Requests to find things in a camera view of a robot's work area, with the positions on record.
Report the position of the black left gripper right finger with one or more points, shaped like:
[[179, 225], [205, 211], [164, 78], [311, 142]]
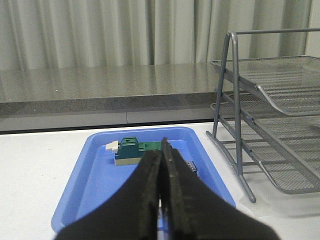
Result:
[[194, 212]]

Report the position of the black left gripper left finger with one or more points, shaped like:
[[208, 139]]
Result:
[[129, 214]]

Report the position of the red emergency stop button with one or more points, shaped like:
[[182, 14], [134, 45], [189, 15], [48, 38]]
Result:
[[192, 167]]

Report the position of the silver mesh tray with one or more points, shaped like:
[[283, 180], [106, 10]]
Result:
[[285, 148], [290, 84], [228, 149]]

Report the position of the blue plastic tray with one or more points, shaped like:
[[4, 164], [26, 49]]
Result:
[[95, 177]]

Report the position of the grey stone counter ledge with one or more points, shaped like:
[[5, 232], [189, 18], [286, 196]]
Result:
[[91, 97]]

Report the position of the silver wire rack frame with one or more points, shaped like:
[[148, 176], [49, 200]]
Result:
[[228, 69]]

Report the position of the green and beige switch module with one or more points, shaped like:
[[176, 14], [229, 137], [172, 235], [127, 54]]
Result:
[[130, 151]]

